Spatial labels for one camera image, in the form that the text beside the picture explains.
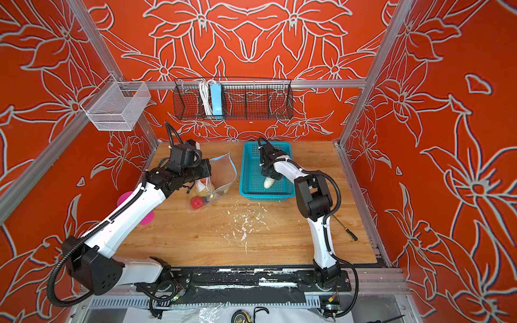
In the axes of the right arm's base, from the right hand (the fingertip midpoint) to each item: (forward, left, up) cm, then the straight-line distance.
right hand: (267, 171), depth 102 cm
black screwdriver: (-32, -35, -3) cm, 47 cm away
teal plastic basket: (-5, +8, -3) cm, 10 cm away
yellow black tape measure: (-59, +12, 0) cm, 60 cm away
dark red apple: (-19, +33, +3) cm, 38 cm away
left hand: (-12, +24, +22) cm, 34 cm away
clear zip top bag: (-20, +23, +17) cm, 34 cm away
